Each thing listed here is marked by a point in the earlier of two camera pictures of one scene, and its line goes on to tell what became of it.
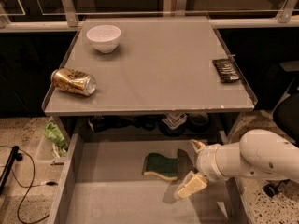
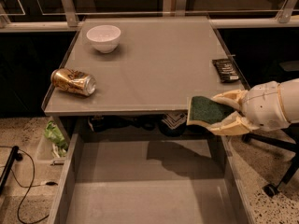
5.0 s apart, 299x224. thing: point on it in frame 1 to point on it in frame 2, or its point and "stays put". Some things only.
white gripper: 206,163 to 263,105
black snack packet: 227,69 stays put
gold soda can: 74,81 stays put
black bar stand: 14,155 stays put
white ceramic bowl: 105,38 stays put
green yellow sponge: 159,164 to 206,111
